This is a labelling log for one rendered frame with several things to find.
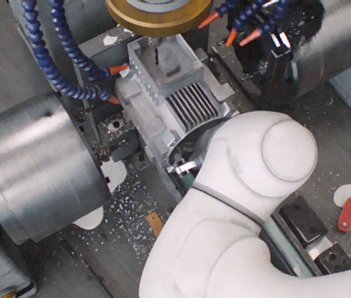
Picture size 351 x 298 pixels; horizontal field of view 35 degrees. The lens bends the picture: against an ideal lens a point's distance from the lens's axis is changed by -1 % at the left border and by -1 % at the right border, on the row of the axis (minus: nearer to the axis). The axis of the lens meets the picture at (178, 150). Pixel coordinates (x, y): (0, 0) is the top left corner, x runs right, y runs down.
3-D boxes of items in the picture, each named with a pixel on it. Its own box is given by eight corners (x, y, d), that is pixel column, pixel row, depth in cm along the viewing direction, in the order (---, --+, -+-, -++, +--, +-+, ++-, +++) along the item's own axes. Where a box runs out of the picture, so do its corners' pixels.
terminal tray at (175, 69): (128, 66, 113) (125, 44, 107) (173, 44, 116) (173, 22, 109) (158, 110, 109) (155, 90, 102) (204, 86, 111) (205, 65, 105)
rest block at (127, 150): (102, 144, 136) (96, 120, 125) (128, 131, 138) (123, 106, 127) (114, 163, 134) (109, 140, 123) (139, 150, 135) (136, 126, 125)
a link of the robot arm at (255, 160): (227, 98, 76) (177, 182, 74) (276, 86, 61) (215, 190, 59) (289, 140, 78) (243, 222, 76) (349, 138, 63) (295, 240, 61)
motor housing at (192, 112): (118, 113, 126) (108, 64, 109) (190, 76, 130) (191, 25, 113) (161, 183, 118) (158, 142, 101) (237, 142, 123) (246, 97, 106)
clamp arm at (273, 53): (251, 120, 116) (268, 47, 94) (263, 113, 117) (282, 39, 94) (261, 133, 115) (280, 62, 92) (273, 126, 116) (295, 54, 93)
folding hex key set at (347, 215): (346, 197, 130) (348, 194, 128) (359, 203, 129) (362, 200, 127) (333, 229, 126) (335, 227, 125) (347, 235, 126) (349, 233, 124)
